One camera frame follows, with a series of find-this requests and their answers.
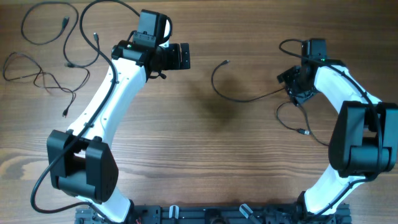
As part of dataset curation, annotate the long black usb cable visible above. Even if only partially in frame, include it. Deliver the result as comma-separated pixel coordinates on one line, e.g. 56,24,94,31
211,60,330,147

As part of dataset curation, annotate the black cable bundle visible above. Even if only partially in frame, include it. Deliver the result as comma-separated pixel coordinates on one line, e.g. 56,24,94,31
2,51,91,118

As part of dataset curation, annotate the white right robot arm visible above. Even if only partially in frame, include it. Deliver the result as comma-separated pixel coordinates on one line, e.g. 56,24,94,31
264,39,397,223

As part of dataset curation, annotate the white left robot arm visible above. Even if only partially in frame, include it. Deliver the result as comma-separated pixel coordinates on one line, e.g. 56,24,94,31
43,10,190,223

